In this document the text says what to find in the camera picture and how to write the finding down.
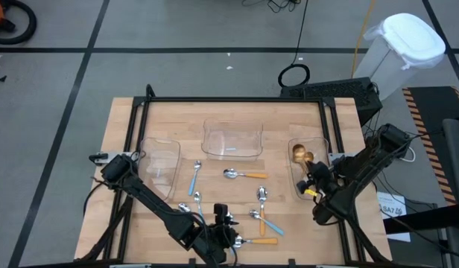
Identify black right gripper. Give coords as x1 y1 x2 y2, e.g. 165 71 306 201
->
302 174 335 202

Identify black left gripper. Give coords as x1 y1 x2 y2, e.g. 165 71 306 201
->
210 219 241 249

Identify wooden spoon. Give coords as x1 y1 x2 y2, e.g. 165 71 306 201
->
303 150 315 176

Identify clear plastic bin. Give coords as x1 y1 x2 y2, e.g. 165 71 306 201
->
200 118 265 162
139 136 182 202
288 135 331 202

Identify black diagonal support strut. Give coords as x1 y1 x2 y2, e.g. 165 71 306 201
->
75 193 136 261
344 217 393 266

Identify white printed paper sheet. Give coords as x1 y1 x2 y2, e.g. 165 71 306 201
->
376 191 412 243

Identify black computer tower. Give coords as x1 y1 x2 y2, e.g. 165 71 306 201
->
279 76 384 128

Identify black floor bar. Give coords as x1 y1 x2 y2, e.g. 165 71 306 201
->
382 214 459 236

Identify black orange striped mat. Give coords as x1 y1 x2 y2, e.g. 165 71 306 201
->
402 85 459 206

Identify white trash bin with liner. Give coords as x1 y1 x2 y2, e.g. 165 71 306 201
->
352 12 447 101

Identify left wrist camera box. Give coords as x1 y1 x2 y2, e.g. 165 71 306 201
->
213 202 230 225

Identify grey metal mounting bracket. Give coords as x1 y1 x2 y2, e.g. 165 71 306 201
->
89 150 141 165
327 151 355 165

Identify white cable loop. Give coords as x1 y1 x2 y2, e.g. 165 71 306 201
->
399 145 417 164

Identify black hanging cable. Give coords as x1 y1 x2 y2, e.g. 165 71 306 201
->
241 0 311 89

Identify black table frame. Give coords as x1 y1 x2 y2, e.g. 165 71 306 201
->
117 83 352 264

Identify yellow hanging cable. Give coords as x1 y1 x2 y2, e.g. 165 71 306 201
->
349 0 376 79

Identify black vacuum hose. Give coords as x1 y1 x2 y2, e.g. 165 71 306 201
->
0 0 38 45

